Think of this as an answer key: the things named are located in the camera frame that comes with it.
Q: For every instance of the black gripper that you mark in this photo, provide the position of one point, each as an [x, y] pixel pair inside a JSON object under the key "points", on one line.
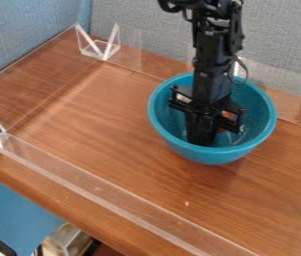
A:
{"points": [[206, 118]]}

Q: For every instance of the blue plastic bowl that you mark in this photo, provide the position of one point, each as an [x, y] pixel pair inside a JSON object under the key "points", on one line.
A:
{"points": [[230, 147]]}

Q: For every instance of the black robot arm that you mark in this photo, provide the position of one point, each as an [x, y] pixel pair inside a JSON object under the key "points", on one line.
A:
{"points": [[217, 39]]}

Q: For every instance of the clear acrylic front barrier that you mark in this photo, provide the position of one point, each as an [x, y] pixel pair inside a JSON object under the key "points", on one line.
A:
{"points": [[130, 223]]}

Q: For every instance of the clear acrylic corner bracket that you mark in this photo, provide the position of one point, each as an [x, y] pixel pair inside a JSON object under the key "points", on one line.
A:
{"points": [[96, 48]]}

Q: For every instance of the metal frame under table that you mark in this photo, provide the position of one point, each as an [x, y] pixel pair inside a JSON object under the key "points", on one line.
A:
{"points": [[66, 241]]}

